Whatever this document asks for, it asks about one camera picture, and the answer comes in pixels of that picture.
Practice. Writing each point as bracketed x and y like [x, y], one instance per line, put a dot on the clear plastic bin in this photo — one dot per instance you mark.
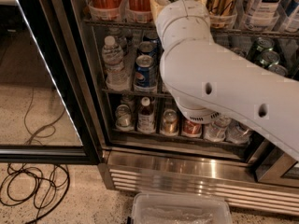
[161, 208]

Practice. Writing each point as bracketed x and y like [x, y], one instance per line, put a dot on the clear water bottle middle shelf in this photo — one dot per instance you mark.
[112, 54]

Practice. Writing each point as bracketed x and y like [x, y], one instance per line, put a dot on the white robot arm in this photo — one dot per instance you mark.
[201, 74]

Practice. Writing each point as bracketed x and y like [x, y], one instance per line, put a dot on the brown juice bottle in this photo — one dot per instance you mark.
[146, 119]

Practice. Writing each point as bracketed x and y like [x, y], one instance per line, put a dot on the green can middle shelf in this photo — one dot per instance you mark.
[259, 45]

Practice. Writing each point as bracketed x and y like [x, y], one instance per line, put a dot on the orange tall can right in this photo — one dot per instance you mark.
[139, 11]

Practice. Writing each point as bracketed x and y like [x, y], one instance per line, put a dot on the gold tall can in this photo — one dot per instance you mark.
[221, 12]

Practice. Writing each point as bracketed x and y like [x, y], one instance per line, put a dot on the water bottle bottom shelf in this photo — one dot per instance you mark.
[215, 131]

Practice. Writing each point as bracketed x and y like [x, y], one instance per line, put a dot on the pepsi can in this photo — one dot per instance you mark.
[145, 73]
[151, 36]
[147, 48]

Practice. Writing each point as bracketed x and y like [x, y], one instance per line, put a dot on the white blue tall can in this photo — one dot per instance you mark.
[261, 15]

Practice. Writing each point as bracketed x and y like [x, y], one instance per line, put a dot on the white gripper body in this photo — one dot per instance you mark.
[183, 10]

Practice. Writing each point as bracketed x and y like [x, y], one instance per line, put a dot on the middle Pepsi can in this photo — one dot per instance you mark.
[147, 48]

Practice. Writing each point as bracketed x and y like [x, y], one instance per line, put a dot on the orange tall can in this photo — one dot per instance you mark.
[105, 10]
[139, 11]

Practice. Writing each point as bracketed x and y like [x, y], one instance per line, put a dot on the silver can bottom left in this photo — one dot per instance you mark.
[124, 118]

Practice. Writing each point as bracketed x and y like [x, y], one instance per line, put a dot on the water bottle bottom right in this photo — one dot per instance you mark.
[238, 133]

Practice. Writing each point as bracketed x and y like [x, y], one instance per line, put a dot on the stainless steel fridge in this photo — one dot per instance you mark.
[255, 176]

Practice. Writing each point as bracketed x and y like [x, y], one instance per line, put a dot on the rear Pepsi can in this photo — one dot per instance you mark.
[151, 36]

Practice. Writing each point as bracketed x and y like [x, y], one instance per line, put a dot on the open glass fridge door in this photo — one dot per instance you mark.
[48, 112]

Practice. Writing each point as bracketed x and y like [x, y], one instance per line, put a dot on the orange tall can left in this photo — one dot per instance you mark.
[105, 10]

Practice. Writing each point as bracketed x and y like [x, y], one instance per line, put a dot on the gold can bottom shelf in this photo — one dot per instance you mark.
[169, 124]

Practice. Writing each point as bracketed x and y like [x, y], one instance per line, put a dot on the front Pepsi can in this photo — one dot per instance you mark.
[145, 73]

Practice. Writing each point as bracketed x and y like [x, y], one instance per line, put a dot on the red can bottom shelf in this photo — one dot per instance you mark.
[191, 129]

